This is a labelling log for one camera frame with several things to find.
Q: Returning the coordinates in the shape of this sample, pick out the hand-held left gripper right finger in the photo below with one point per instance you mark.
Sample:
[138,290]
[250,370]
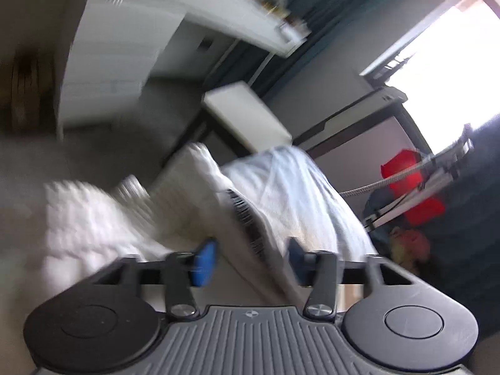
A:
[297,261]

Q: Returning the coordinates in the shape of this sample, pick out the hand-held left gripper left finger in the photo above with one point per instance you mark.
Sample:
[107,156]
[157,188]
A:
[204,261]

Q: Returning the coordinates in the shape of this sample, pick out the pale pink bed sheet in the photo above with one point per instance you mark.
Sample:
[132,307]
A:
[304,203]

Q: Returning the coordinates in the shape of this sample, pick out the red bag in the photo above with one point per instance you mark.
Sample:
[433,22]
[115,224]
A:
[398,172]

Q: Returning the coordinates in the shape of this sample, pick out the white stool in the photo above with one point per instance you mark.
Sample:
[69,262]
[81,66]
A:
[246,113]

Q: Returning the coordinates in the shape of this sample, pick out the blue curtain wide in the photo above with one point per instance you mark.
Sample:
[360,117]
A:
[461,261]

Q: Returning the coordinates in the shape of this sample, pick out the white dressing table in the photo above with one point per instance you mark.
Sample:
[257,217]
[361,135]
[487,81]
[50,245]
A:
[113,47]

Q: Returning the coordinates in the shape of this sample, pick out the wooden crate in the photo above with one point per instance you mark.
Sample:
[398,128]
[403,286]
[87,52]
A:
[27,90]

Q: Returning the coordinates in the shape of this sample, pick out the blue curtain narrow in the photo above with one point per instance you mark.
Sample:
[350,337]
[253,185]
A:
[312,15]

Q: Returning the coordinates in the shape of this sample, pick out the white board black frame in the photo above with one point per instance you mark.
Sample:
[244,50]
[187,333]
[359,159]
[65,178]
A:
[359,125]

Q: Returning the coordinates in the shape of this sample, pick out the black wall socket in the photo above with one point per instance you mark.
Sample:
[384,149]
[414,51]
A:
[205,43]

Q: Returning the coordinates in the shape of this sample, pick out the window with dark frame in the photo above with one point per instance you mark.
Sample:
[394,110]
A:
[449,58]

